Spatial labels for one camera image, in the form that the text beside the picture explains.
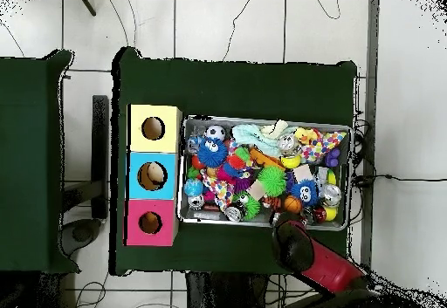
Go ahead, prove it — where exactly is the colourful polka dot cloth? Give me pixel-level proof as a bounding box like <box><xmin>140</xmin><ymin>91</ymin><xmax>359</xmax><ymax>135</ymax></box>
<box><xmin>300</xmin><ymin>129</ymin><xmax>349</xmax><ymax>165</ymax></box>
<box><xmin>199</xmin><ymin>168</ymin><xmax>236</xmax><ymax>212</ymax></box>

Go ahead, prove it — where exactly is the beige wedge block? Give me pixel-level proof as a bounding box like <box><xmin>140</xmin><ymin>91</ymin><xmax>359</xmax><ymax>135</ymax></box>
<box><xmin>248</xmin><ymin>179</ymin><xmax>266</xmax><ymax>201</ymax></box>

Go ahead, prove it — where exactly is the large green spiky ball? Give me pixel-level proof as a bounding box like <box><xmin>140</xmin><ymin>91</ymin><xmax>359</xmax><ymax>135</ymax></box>
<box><xmin>257</xmin><ymin>165</ymin><xmax>288</xmax><ymax>197</ymax></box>

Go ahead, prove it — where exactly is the yellow plush duck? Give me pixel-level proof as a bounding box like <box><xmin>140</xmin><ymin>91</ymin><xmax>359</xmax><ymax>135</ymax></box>
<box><xmin>294</xmin><ymin>127</ymin><xmax>319</xmax><ymax>146</ymax></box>

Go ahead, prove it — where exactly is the wooden box with three holes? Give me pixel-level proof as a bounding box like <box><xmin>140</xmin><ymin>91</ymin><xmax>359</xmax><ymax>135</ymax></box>
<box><xmin>123</xmin><ymin>103</ymin><xmax>183</xmax><ymax>247</ymax></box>

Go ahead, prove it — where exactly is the blue spiky ball with eyes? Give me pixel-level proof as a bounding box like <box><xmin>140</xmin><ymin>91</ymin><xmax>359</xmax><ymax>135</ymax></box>
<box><xmin>196</xmin><ymin>136</ymin><xmax>229</xmax><ymax>168</ymax></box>

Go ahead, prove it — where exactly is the black and white soccer ball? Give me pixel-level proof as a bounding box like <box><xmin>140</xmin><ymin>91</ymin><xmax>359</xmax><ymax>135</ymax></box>
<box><xmin>204</xmin><ymin>124</ymin><xmax>227</xmax><ymax>141</ymax></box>

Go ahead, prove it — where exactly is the mint green cloth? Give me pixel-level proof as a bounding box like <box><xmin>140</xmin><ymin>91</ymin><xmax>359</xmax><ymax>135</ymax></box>
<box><xmin>231</xmin><ymin>123</ymin><xmax>299</xmax><ymax>158</ymax></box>

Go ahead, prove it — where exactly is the blue globe ball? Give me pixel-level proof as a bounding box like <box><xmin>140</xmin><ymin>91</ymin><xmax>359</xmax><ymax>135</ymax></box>
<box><xmin>183</xmin><ymin>178</ymin><xmax>204</xmax><ymax>197</ymax></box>

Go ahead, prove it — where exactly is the cream yellow cloth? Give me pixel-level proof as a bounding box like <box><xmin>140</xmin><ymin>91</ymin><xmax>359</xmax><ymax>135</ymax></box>
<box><xmin>261</xmin><ymin>119</ymin><xmax>290</xmax><ymax>140</ymax></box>

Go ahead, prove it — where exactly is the light wooden block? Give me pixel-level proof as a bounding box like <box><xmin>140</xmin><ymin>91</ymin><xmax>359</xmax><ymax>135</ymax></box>
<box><xmin>292</xmin><ymin>163</ymin><xmax>314</xmax><ymax>184</ymax></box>

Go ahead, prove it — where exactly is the orange basketball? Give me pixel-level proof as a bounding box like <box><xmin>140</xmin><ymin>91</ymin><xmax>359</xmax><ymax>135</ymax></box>
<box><xmin>283</xmin><ymin>195</ymin><xmax>304</xmax><ymax>215</ymax></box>

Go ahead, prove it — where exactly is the small blue spiky ball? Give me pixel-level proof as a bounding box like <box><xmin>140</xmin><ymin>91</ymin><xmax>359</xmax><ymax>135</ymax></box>
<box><xmin>290</xmin><ymin>179</ymin><xmax>320</xmax><ymax>207</ymax></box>

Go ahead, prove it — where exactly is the purple building block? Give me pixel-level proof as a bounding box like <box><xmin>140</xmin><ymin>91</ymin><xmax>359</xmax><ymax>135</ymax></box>
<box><xmin>324</xmin><ymin>147</ymin><xmax>342</xmax><ymax>168</ymax></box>

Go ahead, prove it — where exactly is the silver metal can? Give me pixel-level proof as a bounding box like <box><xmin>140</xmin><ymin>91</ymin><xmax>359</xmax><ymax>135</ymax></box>
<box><xmin>320</xmin><ymin>183</ymin><xmax>342</xmax><ymax>207</ymax></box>

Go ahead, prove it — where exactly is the black upright panel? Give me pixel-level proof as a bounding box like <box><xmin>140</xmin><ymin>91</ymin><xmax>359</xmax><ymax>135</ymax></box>
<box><xmin>60</xmin><ymin>94</ymin><xmax>111</xmax><ymax>257</ymax></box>

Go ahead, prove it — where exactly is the silver wire mesh bin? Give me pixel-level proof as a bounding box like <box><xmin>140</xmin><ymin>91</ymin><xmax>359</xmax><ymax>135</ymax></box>
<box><xmin>175</xmin><ymin>113</ymin><xmax>354</xmax><ymax>231</ymax></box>

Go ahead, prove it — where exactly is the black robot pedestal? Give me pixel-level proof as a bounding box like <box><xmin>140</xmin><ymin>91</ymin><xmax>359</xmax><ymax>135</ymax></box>
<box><xmin>186</xmin><ymin>271</ymin><xmax>270</xmax><ymax>308</ymax></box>

